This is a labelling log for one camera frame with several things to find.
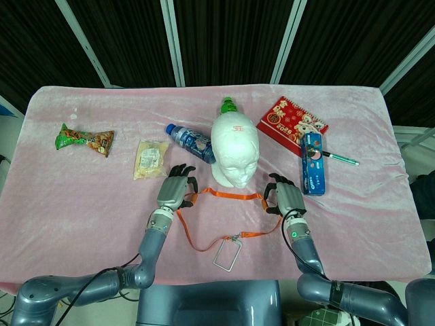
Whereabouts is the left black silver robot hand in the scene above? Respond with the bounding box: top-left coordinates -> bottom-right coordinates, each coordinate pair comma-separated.
155,164 -> 200,212

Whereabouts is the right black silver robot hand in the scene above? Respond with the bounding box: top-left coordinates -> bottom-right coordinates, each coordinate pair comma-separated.
262,173 -> 307,218

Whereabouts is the orange badge lanyard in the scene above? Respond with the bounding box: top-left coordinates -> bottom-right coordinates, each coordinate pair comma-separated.
176,187 -> 283,272

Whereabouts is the white foam mannequin head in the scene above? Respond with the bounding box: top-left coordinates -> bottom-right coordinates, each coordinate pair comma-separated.
210,113 -> 261,190

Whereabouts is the blue Oreo cookie box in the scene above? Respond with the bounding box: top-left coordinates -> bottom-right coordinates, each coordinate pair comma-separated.
300,132 -> 328,196

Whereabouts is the clear yellowish snack packet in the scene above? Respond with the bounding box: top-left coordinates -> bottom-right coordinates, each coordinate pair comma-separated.
133,139 -> 170,181

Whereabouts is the blue label water bottle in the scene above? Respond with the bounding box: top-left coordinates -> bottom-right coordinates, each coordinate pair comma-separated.
165,123 -> 218,165

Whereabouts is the green black pen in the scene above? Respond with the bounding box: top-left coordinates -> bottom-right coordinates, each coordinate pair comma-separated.
321,149 -> 360,167

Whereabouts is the red desk calendar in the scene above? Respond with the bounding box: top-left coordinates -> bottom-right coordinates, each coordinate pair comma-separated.
256,96 -> 330,157

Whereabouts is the pink velvet tablecloth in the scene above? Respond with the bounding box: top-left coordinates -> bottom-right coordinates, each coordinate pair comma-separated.
0,84 -> 432,285

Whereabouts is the green cap bottle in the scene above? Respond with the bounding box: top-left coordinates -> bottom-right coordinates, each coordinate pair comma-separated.
219,96 -> 241,116

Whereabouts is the green orange snack bag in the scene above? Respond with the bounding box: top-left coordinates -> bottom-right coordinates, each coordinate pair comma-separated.
55,122 -> 115,158

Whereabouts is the blue-grey robot torso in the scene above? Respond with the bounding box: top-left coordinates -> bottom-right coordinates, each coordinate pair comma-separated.
135,280 -> 283,326

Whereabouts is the green grid box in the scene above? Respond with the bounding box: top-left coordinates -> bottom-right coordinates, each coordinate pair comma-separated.
302,307 -> 347,326

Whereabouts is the white blue panel edge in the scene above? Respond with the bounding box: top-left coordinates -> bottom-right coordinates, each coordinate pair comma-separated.
0,94 -> 24,120

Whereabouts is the white partition post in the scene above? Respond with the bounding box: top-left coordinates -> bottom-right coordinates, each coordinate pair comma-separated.
270,0 -> 309,84
56,0 -> 111,88
159,0 -> 186,88
380,25 -> 435,96

